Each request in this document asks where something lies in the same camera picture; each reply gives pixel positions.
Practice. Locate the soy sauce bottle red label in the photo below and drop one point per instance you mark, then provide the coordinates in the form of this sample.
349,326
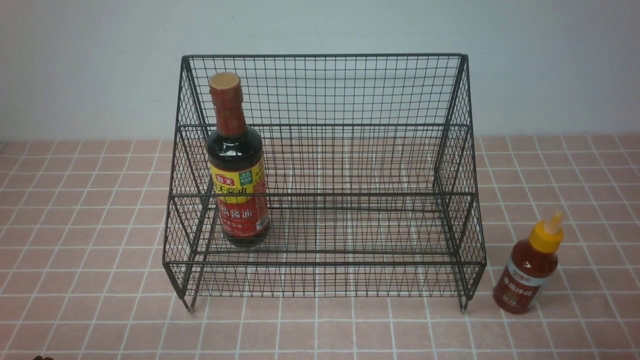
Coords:
236,159

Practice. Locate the chili sauce bottle yellow cap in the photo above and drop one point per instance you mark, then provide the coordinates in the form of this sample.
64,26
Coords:
529,267

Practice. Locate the black wire mesh rack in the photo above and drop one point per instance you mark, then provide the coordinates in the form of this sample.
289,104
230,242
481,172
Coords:
369,186

